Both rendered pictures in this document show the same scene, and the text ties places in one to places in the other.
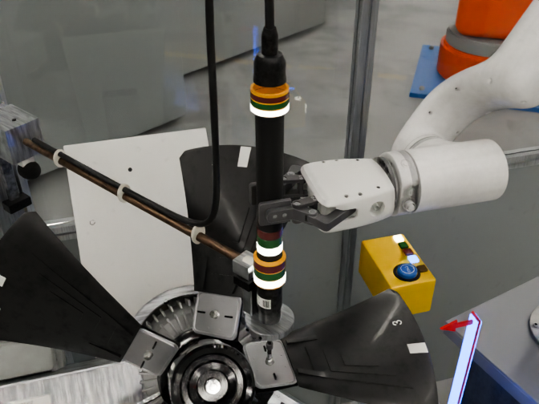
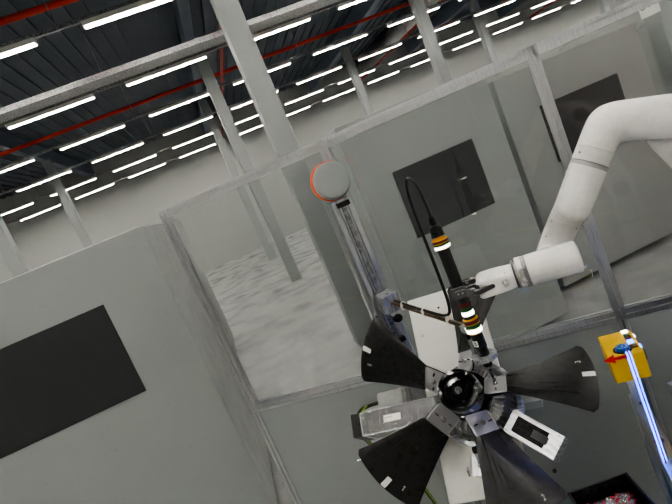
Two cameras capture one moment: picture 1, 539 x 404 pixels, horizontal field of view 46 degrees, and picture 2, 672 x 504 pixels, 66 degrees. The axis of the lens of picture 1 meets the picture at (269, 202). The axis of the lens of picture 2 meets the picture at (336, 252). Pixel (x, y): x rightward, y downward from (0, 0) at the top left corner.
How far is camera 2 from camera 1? 0.85 m
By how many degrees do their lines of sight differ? 42
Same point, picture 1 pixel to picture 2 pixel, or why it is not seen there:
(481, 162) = (560, 251)
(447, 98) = (550, 227)
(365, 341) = (554, 371)
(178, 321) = not seen: hidden behind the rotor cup
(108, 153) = (427, 301)
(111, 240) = (432, 343)
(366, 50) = (590, 221)
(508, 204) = not seen: outside the picture
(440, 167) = (537, 258)
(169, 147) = not seen: hidden behind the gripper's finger
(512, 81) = (560, 208)
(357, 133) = (605, 276)
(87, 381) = (416, 405)
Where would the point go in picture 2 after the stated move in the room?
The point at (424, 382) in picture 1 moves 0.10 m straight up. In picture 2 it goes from (590, 390) to (577, 356)
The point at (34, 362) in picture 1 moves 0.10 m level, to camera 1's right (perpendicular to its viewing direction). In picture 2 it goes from (394, 399) to (421, 397)
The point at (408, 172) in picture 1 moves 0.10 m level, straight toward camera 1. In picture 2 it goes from (519, 263) to (501, 279)
